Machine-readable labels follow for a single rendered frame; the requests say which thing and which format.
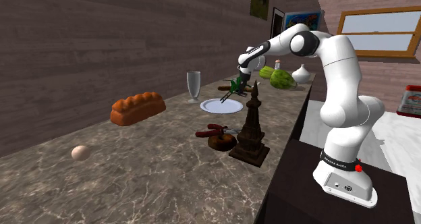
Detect green toy with dark ladder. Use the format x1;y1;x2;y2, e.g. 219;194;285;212
219;76;248;105

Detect small green melon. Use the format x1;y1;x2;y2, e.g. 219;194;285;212
258;65;276;80

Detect brown wooden rolling pin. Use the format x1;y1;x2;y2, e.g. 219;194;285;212
217;84;255;94

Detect large green melon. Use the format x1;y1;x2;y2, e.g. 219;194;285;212
269;69;298;90

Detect white plate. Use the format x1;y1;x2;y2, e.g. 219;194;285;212
200;98;244;115

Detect clear tall glass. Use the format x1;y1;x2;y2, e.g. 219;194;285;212
186;71;202;104

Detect brown tower figure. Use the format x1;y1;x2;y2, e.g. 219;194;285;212
228;79;271;168

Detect white vase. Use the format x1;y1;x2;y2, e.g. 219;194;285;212
291;63;312;84

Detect brown doughnut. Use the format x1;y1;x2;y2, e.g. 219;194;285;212
207;133;238;152

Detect brown bread loaf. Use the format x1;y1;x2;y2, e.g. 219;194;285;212
109;91;167;127

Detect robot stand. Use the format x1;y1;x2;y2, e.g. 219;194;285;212
254;138;416;224

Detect wooden-framed window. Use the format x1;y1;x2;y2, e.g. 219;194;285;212
336;5;421;59

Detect red and white box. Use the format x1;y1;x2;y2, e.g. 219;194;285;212
396;84;421;119

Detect beige egg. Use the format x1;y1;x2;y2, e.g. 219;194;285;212
71;145;91;162

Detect black-framed wall picture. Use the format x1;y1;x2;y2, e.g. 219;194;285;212
270;7;285;39

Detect red-handled pliers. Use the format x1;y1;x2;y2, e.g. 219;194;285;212
194;123;243;138

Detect green wall picture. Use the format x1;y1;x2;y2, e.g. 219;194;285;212
249;0;271;22

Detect blue wall picture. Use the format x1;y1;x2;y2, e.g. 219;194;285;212
283;10;323;32

